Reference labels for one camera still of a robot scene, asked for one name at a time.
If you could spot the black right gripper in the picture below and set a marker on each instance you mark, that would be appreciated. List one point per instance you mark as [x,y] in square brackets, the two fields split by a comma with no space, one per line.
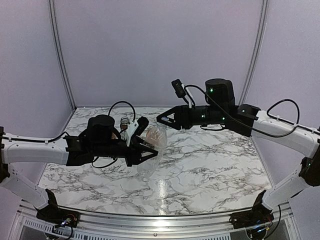
[182,117]

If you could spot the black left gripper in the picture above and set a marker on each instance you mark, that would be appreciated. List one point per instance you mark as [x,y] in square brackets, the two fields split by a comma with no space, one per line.
[135,152]

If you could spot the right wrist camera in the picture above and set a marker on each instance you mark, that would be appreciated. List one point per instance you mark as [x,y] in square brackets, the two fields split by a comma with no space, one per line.
[182,93]

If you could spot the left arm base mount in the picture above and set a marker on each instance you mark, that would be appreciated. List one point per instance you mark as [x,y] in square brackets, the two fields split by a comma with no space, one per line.
[54,214]

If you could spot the coffee bottle white label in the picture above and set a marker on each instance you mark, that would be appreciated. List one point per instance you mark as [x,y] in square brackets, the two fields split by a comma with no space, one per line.
[124,122]

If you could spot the orange object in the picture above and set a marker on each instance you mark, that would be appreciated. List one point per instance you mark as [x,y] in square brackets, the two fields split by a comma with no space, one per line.
[152,137]

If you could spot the aluminium frame post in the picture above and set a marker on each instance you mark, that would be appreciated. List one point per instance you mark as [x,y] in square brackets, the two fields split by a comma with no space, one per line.
[256,50]
[59,54]

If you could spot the blue Pocari Sweat cap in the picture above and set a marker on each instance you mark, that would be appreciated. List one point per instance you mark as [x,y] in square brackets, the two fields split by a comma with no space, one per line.
[166,119]

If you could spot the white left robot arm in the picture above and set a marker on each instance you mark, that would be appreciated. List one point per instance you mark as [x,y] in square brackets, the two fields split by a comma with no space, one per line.
[99,139]

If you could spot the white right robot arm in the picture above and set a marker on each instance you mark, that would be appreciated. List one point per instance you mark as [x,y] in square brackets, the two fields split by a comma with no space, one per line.
[251,121]

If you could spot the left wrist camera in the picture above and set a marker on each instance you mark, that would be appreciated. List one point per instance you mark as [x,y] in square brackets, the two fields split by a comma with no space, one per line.
[136,128]

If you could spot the aluminium table front rail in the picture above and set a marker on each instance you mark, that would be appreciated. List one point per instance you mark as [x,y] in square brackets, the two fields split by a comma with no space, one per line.
[110,226]

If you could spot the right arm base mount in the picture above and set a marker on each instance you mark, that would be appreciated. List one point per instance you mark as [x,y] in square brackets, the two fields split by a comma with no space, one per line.
[257,215]

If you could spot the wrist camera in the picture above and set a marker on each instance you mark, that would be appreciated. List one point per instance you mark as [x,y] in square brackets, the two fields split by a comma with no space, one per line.
[136,128]
[182,93]

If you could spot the tea bottle red label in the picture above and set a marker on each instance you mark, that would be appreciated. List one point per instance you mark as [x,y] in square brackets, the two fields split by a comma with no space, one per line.
[114,136]

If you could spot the left aluminium frame post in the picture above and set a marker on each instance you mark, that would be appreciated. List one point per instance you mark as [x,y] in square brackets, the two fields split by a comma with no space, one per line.
[59,54]

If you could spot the right aluminium frame post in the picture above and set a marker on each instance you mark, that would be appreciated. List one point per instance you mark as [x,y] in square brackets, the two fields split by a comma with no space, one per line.
[256,50]

